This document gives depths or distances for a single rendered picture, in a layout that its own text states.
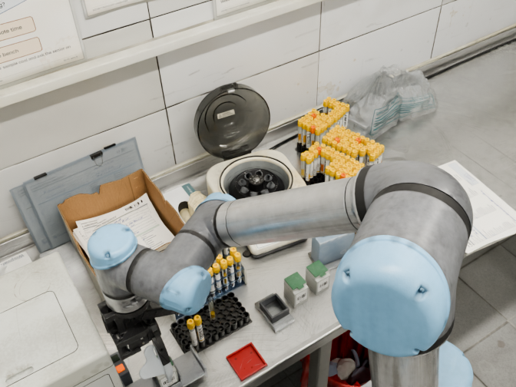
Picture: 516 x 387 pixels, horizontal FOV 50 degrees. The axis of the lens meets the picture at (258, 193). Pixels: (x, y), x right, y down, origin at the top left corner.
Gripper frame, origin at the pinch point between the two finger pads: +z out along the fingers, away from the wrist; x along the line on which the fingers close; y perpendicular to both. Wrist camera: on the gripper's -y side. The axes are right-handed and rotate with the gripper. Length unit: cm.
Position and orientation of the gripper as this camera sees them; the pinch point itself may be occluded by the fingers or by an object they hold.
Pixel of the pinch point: (157, 351)
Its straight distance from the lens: 116.8
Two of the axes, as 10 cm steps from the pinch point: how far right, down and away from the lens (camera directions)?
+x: 5.4, 5.8, -6.1
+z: 0.3, 7.2, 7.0
